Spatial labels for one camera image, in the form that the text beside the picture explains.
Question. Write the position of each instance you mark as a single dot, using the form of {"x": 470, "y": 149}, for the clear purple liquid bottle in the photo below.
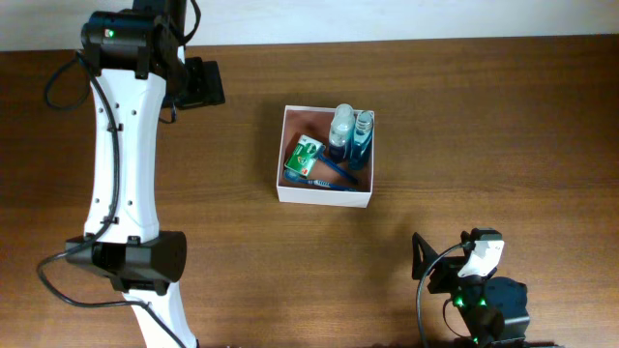
{"x": 341, "y": 130}

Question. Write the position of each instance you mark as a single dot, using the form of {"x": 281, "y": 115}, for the white cardboard box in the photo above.
{"x": 315, "y": 122}

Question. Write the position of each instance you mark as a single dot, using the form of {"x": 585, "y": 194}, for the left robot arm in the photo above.
{"x": 137, "y": 66}

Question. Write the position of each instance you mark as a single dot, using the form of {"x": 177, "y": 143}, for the green white small box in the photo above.
{"x": 304, "y": 156}

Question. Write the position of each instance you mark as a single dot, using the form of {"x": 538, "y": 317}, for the teal mouthwash bottle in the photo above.
{"x": 361, "y": 139}

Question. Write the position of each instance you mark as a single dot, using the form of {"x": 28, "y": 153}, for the blue disposable razor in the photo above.
{"x": 320, "y": 155}

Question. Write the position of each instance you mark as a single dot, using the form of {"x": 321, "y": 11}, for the blue white toothbrush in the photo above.
{"x": 296, "y": 178}

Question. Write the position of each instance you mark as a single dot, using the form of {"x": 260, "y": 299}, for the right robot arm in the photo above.
{"x": 493, "y": 308}

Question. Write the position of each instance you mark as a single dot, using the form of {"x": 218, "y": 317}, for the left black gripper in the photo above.
{"x": 204, "y": 82}

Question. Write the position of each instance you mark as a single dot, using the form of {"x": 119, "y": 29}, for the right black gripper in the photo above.
{"x": 440, "y": 275}

